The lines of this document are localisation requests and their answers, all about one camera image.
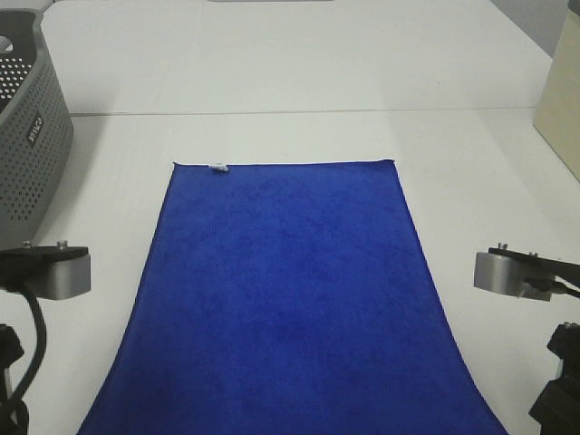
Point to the grey perforated plastic basket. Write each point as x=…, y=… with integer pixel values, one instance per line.
x=36, y=127

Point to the blue microfibre towel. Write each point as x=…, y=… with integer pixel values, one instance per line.
x=288, y=299

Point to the beige box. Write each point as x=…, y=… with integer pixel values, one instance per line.
x=557, y=114

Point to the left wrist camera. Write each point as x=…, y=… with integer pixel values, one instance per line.
x=55, y=272

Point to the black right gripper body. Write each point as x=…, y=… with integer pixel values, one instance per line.
x=557, y=407

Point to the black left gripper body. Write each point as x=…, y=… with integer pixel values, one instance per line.
x=11, y=351

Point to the white towel label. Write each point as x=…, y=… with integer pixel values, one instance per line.
x=219, y=167

